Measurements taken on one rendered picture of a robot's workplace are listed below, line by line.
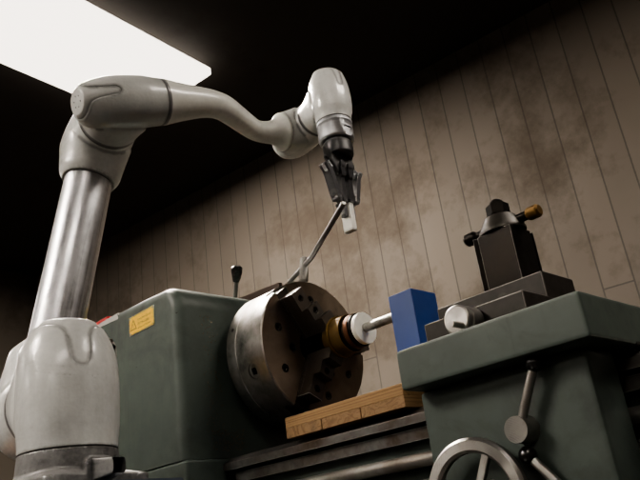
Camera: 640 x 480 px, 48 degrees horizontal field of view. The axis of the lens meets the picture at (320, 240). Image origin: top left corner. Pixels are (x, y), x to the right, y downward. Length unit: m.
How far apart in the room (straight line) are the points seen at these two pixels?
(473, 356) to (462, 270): 2.83
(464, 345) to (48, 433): 0.63
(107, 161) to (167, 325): 0.38
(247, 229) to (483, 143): 1.74
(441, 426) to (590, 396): 0.23
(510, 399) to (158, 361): 0.89
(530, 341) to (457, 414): 0.17
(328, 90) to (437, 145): 2.33
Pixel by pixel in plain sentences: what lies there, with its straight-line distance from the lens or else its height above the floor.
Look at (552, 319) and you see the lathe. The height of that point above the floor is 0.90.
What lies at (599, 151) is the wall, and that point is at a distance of 3.71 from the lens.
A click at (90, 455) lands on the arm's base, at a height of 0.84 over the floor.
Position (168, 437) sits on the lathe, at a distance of 1.63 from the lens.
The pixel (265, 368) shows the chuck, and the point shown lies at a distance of 1.55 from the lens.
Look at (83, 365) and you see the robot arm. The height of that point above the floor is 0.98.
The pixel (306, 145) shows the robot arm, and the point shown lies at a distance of 1.92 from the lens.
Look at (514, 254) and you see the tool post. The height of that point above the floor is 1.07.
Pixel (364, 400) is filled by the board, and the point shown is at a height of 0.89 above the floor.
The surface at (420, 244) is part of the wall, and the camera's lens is 4.00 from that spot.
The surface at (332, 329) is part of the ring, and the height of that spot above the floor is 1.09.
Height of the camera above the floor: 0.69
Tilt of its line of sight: 22 degrees up
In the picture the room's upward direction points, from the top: 8 degrees counter-clockwise
